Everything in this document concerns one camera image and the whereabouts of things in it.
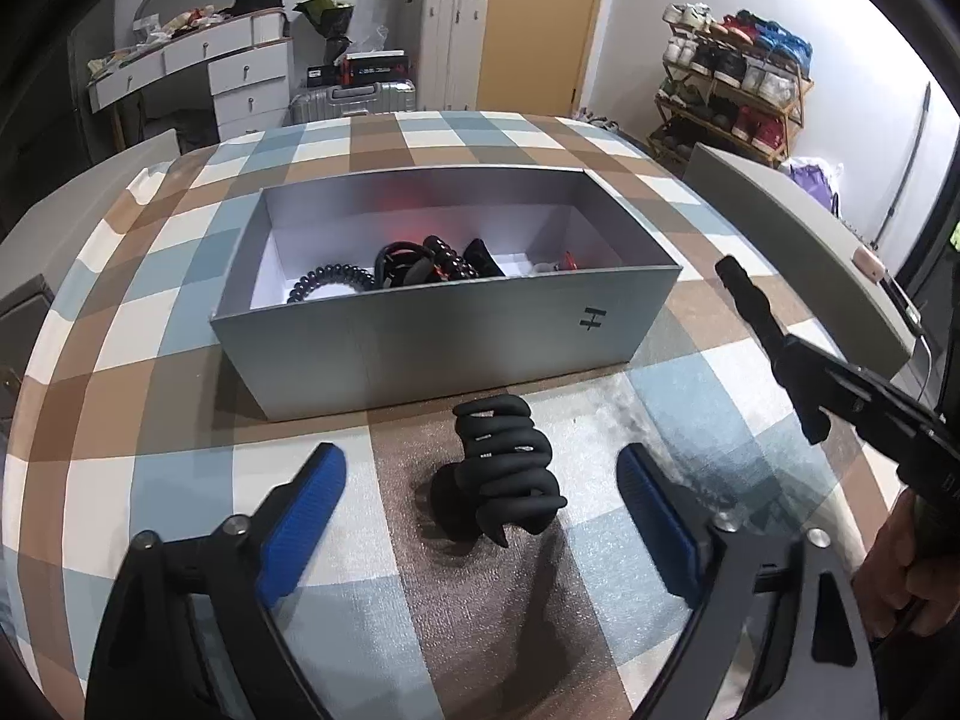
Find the white charging cable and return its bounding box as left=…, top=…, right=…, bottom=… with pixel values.
left=880, top=270, right=936, bottom=392

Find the dark wrapped bouquet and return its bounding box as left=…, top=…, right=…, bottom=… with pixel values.
left=292, top=0, right=355, bottom=66

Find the person's right hand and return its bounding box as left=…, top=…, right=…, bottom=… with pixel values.
left=853, top=491, right=960, bottom=644

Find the grey board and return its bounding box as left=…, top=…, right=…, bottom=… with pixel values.
left=685, top=140, right=936, bottom=385

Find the dark beaded bracelet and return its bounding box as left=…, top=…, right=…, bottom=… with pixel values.
left=421, top=235, right=481, bottom=283

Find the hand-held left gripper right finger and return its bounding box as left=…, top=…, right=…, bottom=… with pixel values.
left=615, top=442, right=884, bottom=720

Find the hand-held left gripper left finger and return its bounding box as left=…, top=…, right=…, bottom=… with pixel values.
left=84, top=442, right=348, bottom=720

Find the black spiral hair tie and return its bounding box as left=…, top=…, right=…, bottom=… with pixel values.
left=285, top=262, right=376, bottom=307

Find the black hair claw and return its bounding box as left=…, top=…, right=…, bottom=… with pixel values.
left=429, top=394, right=569, bottom=550

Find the silver suitcase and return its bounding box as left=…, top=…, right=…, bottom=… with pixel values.
left=287, top=79, right=419, bottom=125

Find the wooden door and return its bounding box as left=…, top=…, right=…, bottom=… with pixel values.
left=475, top=0, right=610, bottom=119

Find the white suitcase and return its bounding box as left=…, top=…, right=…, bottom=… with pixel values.
left=396, top=0, right=490, bottom=115

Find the clutter on vanity desk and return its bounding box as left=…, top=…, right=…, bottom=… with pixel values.
left=88, top=4, right=227, bottom=77

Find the black and red flat box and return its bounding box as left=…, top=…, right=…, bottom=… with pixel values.
left=304, top=50, right=411, bottom=89

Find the silver rectangular box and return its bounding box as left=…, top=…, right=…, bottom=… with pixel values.
left=208, top=163, right=684, bottom=423

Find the wooden shoe rack with shoes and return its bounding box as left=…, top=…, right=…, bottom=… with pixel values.
left=660, top=2, right=815, bottom=155

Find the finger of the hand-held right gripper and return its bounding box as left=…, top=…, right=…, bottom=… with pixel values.
left=771, top=334, right=835, bottom=446
left=713, top=255, right=790, bottom=352

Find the purple bag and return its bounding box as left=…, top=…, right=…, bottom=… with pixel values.
left=782, top=156, right=846, bottom=216

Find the white vanity desk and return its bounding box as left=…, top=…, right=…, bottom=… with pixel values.
left=85, top=6, right=295, bottom=145

